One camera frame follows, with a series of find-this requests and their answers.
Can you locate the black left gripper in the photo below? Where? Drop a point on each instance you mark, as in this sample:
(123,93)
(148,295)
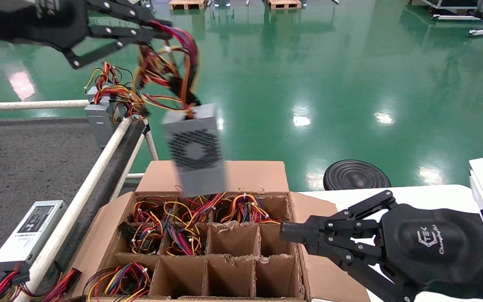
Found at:
(15,21)

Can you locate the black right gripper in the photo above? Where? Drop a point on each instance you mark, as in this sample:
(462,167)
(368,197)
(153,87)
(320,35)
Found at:
(434,247)

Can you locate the cardboard box with dividers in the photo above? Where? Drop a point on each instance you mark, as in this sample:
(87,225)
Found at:
(258,176)

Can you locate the black round stool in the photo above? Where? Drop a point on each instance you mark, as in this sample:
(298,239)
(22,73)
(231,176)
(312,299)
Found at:
(354,176)

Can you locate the wooden pallet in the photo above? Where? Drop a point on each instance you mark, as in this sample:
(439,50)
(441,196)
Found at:
(284,4)
(187,4)

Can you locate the grey power supply on conveyor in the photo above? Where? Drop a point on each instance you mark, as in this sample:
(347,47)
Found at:
(27,235)

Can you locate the black treadmill platform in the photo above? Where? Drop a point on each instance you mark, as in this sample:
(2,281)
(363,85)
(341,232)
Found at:
(455,4)

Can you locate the white tube conveyor frame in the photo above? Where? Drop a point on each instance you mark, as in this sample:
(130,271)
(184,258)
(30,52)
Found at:
(99,167)

